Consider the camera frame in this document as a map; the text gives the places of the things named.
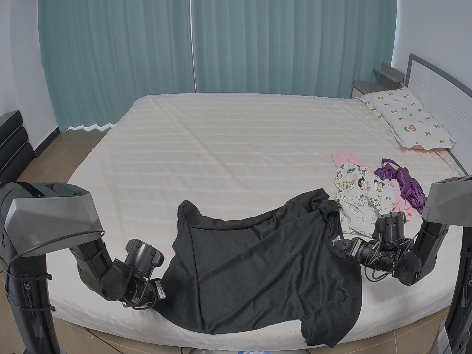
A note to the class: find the white printed pillow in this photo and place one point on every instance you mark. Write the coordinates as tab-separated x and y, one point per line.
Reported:
409	116

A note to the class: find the pink garment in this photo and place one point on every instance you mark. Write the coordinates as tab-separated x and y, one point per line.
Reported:
402	201

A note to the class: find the black chest of drawers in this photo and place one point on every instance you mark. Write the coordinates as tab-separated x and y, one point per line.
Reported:
14	142

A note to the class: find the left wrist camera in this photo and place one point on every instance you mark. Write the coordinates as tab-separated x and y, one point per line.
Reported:
161	290

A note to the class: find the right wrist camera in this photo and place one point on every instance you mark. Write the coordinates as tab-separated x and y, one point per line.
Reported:
357	250

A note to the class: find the grey bedside table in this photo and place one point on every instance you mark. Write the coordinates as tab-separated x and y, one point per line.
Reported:
372	87

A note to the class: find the purple garment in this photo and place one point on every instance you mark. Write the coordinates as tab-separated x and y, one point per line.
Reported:
409	186

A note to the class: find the black T-shirt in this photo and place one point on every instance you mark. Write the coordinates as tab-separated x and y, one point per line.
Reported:
258	264

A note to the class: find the white printed pyjama top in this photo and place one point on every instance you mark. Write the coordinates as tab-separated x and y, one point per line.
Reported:
354	190

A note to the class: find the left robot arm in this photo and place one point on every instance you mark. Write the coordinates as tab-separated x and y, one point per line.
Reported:
55	212

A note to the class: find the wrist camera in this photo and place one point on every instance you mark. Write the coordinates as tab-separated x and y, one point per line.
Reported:
161	290
357	250

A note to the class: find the blue-green curtain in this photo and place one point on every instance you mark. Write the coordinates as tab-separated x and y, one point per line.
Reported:
118	50
295	31

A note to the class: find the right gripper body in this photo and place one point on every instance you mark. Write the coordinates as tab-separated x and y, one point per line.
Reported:
368	258

